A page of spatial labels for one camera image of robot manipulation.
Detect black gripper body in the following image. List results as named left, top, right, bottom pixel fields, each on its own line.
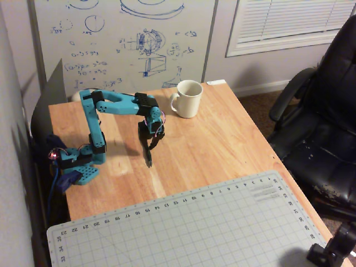
left=138, top=120, right=165, bottom=141

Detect black leather office chair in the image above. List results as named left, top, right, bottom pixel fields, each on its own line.
left=268, top=11, right=356, bottom=223

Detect white window blinds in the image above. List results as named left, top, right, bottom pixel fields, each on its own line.
left=225, top=0, right=356, bottom=58

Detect whiteboard with blue drawings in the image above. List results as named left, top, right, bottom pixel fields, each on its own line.
left=27, top=0, right=219, bottom=97

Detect wrist servo wire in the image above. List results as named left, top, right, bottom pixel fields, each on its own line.
left=151, top=110, right=166, bottom=137

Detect base servo wire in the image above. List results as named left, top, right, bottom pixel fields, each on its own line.
left=58, top=143, right=91, bottom=154

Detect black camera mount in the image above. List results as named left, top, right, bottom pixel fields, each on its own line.
left=306, top=225, right=356, bottom=267

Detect dark blue table clamp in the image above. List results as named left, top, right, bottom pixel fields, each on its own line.
left=46, top=134, right=83, bottom=195

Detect blue usb cable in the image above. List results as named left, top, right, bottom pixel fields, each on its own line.
left=47, top=162, right=61, bottom=220

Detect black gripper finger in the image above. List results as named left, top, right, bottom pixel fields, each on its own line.
left=149, top=135, right=165, bottom=150
left=139, top=137, right=154, bottom=168

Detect grey gridded cutting mat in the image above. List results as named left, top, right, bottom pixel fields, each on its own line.
left=46, top=170, right=328, bottom=267

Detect cream ceramic mug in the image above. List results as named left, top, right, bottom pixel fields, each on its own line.
left=169, top=80, right=204, bottom=119

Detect dark grey panel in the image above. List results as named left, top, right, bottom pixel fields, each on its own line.
left=29, top=58, right=67, bottom=140

